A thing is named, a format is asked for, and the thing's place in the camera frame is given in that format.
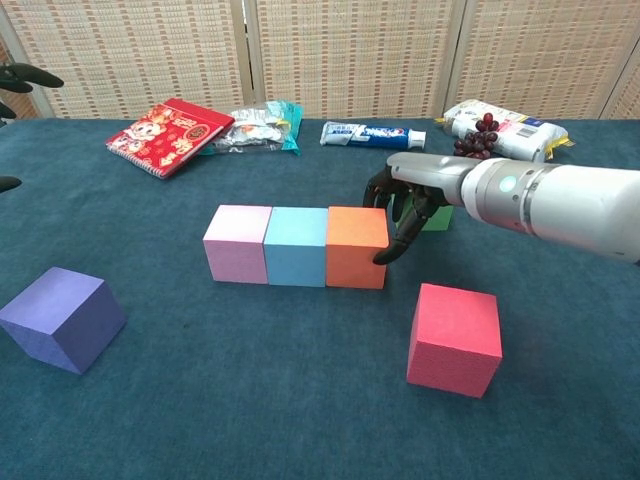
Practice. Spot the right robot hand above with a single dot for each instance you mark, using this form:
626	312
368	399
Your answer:
430	172

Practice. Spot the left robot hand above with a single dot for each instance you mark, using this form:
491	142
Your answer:
25	75

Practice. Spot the green foam cube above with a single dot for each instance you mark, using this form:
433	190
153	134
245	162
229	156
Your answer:
442	220

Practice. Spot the orange foam cube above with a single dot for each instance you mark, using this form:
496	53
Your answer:
355	250

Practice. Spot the red foam cube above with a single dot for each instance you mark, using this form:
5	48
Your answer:
455	340

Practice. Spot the pink foam cube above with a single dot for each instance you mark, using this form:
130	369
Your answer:
235	245

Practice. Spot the purple foam cube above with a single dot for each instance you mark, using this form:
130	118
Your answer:
55	315

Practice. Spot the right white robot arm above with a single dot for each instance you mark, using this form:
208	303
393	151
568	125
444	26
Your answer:
575	205

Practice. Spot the dark red grape bunch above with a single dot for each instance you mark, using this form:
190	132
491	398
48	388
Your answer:
475	142

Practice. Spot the white blue toothpaste tube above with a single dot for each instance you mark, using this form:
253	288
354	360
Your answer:
370	135

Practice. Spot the white yellow snack bag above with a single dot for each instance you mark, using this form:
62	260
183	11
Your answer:
520	132

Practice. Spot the light blue foam cube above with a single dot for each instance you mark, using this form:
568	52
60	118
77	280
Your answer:
295	250

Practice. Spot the red snack packet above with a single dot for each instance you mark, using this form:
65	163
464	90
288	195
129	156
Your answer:
170	135

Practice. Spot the clear teal snack bag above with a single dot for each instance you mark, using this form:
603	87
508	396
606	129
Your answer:
260	130

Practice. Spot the dark teal table mat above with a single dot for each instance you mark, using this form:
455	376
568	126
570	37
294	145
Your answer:
250	390

